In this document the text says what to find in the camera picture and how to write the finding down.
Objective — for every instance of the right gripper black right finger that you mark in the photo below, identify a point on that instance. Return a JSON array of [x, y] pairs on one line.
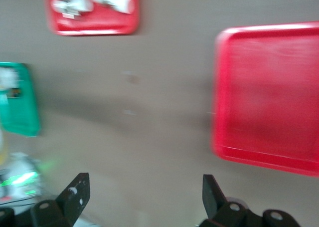
[[211, 199]]

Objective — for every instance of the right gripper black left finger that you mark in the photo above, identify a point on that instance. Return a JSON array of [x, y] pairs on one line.
[[74, 197]]

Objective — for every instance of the green plastic tray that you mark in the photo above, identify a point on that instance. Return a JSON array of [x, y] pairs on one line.
[[22, 112]]

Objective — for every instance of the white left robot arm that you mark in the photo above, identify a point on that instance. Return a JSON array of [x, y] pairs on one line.
[[20, 172]]

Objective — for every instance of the white miniature circuit breaker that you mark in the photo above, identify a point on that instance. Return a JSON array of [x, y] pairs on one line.
[[8, 77]]

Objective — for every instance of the black and orange component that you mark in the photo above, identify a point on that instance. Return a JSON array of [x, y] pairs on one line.
[[14, 92]]

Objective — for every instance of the red tray holding valves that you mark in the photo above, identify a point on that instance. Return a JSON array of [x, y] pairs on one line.
[[99, 22]]

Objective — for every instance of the large empty red tray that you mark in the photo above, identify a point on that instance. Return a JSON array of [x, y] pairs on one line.
[[269, 94]]

